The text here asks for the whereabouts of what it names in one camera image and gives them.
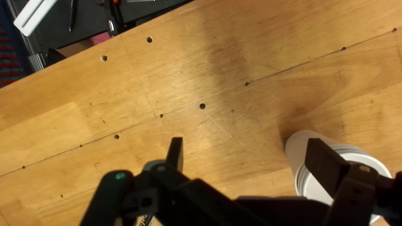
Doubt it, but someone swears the white paper cup stack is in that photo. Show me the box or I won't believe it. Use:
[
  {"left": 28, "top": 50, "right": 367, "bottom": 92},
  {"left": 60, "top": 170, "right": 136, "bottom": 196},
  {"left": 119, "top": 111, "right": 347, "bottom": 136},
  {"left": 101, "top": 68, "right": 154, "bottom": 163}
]
[{"left": 286, "top": 131, "right": 400, "bottom": 226}]

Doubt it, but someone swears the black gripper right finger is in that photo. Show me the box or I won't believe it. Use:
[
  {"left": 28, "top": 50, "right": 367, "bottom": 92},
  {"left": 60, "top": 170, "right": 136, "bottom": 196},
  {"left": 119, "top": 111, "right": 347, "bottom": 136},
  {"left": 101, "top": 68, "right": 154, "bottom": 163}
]
[{"left": 306, "top": 139, "right": 351, "bottom": 198}]

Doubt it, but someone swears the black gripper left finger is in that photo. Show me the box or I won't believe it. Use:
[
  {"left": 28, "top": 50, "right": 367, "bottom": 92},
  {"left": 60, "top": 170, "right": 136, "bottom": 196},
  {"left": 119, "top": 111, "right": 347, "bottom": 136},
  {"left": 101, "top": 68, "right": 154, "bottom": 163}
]
[{"left": 166, "top": 137, "right": 184, "bottom": 171}]

